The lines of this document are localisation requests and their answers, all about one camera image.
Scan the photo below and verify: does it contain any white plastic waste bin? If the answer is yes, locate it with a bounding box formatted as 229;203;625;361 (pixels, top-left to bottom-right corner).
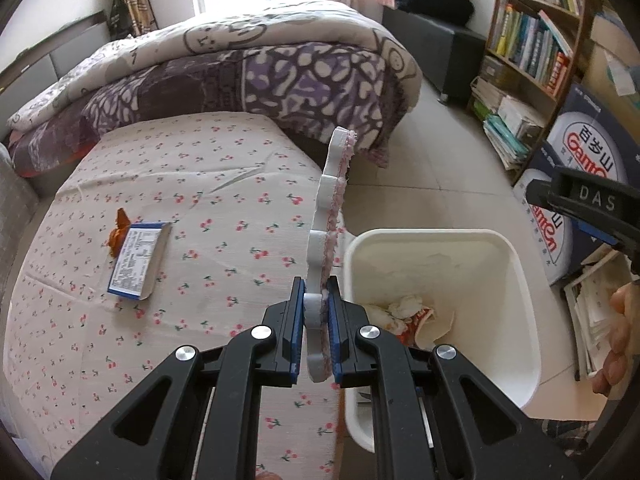
342;227;544;453

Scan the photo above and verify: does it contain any white label blue box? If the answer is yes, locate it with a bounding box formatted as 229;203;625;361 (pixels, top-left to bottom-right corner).
106;222;172;301

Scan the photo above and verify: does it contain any torn red noodle cup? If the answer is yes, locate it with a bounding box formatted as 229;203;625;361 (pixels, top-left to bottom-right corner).
364;295;456;350

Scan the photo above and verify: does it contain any person's right hand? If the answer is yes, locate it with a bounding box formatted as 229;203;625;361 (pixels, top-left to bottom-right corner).
591;280;639;396

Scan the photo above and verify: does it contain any lower Ganten water carton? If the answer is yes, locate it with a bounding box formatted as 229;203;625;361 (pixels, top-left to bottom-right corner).
513;141;603;285

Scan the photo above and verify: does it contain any ganten water carton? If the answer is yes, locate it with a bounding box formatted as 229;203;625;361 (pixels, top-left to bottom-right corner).
513;141;603;285
547;84;639;188

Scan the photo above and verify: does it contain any upper Ganten water carton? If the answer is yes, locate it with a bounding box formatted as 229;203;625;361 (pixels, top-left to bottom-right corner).
547;84;639;188

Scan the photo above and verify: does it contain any brown cardboard box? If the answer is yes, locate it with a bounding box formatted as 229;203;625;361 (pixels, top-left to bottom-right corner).
582;0;640;141

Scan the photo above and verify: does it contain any cherry print tablecloth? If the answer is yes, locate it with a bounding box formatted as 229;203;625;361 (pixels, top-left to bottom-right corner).
3;112;320;470

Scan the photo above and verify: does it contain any wooden bookshelf with books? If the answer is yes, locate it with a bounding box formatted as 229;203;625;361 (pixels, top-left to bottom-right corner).
470;0;590;181

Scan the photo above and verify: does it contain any orange peel piece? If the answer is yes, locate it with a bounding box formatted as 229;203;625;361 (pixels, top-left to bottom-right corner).
107;208;131;258

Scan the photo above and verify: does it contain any black storage bench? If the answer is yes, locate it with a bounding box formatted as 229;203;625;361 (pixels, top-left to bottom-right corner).
382;6;486;105

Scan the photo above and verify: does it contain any bed with grey headboard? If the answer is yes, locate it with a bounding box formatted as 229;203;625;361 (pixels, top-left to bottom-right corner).
0;8;426;181

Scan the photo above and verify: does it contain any white patterned duvet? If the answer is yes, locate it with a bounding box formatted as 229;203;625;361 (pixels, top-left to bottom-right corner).
6;0;422;131

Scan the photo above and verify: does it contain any grey checked covered chair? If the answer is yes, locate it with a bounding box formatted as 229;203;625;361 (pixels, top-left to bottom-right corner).
0;144;39;296

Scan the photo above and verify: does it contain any black handbag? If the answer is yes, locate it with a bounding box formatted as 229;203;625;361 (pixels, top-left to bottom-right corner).
108;0;134;41

